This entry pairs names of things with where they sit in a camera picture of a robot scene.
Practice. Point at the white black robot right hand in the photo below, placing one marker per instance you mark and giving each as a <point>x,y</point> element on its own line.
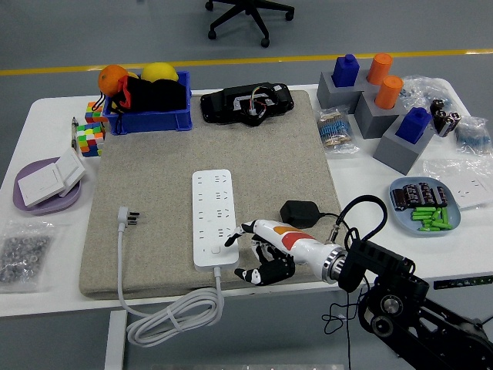
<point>292,241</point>

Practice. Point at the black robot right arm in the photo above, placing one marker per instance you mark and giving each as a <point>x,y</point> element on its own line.
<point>385,266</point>

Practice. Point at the light blue plate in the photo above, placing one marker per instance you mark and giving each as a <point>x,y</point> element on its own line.
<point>404,223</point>

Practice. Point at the bag of striped resistors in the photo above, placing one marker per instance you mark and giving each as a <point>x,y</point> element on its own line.
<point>335,129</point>

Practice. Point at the green cylindrical battery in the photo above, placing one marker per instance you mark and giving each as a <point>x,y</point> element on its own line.
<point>445,216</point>
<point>437,214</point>
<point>420,218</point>
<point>442,225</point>
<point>423,209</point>
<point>427,229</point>
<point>421,214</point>

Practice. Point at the grey square block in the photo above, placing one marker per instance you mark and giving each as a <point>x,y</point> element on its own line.
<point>371,119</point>
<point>327,94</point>
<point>393,154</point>

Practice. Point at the grey-brown mat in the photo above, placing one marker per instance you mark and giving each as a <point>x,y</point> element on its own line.
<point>154,185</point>

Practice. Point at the blue square peg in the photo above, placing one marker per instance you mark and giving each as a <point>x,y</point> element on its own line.
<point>412,125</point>
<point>344,71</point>

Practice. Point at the black table control panel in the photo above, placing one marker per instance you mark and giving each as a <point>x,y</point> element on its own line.
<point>462,282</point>

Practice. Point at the orange cylinder peg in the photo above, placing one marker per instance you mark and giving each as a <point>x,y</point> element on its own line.
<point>379,69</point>
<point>389,92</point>

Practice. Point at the blue plastic bin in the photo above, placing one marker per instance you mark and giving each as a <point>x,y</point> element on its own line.
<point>154,121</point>

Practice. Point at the black capacitor silver top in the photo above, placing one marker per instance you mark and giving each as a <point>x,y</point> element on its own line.
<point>441,123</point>
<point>438,107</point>
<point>451,124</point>

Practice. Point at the black pouch red trim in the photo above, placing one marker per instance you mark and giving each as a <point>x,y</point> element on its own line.
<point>161,96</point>

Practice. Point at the white table leg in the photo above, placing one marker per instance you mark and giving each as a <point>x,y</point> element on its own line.
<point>115,339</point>

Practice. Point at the yellow lemon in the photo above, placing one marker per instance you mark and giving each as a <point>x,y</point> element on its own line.
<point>159,71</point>

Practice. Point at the large colourful puzzle cube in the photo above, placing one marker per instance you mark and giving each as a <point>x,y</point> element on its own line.
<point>88,140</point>

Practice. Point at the black office chair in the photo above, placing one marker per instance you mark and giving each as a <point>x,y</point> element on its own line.
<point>250,11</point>

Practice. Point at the small colourful puzzle cube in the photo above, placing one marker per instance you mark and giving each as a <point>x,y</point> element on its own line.
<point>92,113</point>

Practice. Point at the silver pen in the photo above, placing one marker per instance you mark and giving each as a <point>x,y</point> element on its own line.
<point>74,133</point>

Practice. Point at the orange fruit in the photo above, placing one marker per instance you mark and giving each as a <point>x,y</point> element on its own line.
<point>109,79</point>

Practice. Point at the purple plate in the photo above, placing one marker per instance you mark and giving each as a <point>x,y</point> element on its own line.
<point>46,208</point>

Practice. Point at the bag of metal nuts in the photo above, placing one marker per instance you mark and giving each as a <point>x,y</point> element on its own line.
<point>23,254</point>

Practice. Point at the white wall socket panel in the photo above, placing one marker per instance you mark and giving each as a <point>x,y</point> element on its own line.
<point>468,190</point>

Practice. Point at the white wall switch panel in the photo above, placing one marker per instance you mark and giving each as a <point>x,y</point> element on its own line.
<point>71,169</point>
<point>38,185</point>

